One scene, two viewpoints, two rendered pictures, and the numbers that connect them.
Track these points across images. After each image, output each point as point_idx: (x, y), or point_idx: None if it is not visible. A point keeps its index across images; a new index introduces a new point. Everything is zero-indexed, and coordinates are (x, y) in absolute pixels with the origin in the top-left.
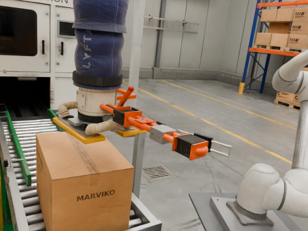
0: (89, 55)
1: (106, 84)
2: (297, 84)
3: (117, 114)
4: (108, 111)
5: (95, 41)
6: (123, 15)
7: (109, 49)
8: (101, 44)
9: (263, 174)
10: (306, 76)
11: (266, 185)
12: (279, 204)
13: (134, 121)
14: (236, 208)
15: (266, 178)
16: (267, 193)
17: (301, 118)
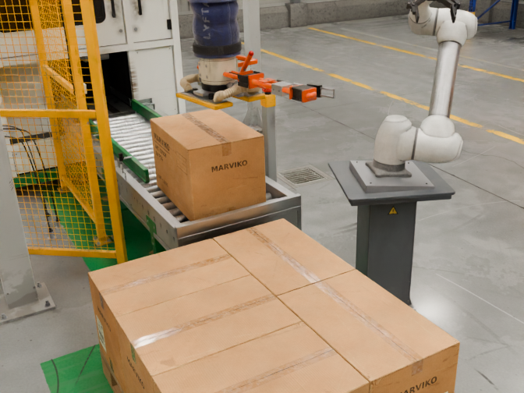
0: (208, 26)
1: (227, 52)
2: (431, 25)
3: (241, 78)
4: (232, 77)
5: (212, 13)
6: None
7: (226, 18)
8: (218, 15)
9: (392, 123)
10: (440, 15)
11: (395, 134)
12: (411, 151)
13: (257, 82)
14: (373, 164)
15: (394, 127)
16: (398, 142)
17: (437, 61)
